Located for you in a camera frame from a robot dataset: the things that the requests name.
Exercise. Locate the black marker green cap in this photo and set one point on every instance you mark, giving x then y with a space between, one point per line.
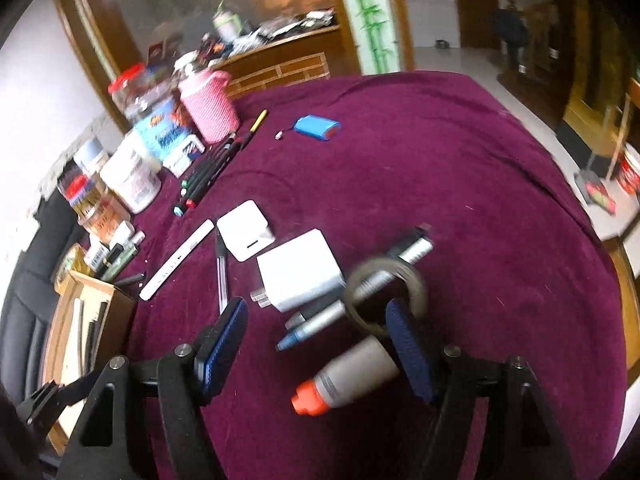
206 160
207 169

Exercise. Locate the bamboo print panel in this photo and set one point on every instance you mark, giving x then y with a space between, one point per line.
370 15

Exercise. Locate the wooden counter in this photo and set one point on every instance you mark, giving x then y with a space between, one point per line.
285 62

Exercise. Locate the white pen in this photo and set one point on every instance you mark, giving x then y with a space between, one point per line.
175 263

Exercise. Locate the green tube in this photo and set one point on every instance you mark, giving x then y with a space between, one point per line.
120 262

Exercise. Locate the round gold tin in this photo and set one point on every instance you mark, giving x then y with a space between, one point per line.
67 267

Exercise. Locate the red-lid jar blue label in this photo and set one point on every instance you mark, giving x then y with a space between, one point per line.
160 127

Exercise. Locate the white plastic jar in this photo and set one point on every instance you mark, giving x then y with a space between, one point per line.
131 175

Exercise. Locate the grey pen blue tip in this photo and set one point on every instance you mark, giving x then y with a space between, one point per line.
310 331

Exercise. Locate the wooden box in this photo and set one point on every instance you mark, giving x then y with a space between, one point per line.
119 310

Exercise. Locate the black markers group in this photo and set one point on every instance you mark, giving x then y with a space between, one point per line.
197 186

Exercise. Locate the white cup green lid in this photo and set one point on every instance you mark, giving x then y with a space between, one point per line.
227 22

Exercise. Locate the black office chair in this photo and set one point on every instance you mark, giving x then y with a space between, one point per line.
30 285

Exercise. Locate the small blue white box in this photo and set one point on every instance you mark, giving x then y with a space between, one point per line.
184 156

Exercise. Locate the silver black marker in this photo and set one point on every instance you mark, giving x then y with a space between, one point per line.
417 248

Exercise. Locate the red-lid jar orange label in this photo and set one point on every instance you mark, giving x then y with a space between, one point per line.
100 215

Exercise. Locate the dark blue jacket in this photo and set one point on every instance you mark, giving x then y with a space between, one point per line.
511 27

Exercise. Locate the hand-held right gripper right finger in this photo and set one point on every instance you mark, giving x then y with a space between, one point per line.
411 352

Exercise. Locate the white charger plug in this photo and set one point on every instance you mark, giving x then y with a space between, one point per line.
300 270

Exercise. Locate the pink knitted bottle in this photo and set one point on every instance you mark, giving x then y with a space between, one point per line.
210 106

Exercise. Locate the wooden door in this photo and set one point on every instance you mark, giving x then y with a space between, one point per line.
475 5

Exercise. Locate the flat white square adapter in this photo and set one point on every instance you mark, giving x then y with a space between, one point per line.
242 230

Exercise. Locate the clear tape roll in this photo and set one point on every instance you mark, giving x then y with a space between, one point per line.
423 292

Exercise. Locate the dark floor bowl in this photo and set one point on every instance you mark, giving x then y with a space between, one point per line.
441 44

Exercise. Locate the red white bucket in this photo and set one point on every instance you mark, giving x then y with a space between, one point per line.
631 170

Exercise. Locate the small black stick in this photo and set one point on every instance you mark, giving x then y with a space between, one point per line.
131 279

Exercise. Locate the maroon tablecloth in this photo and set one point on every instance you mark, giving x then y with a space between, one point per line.
425 170

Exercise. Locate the black ballpoint pen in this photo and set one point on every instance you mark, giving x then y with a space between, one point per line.
221 270

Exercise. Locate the yellow black pen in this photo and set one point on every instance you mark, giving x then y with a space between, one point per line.
257 123

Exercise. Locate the black marker red cap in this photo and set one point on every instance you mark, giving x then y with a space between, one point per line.
212 177

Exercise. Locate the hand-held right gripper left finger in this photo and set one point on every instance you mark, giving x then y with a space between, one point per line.
226 340

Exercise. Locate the red-lid white jar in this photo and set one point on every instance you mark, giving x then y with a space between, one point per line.
91 152

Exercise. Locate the grey bottle orange cap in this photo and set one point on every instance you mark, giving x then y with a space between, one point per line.
356 367

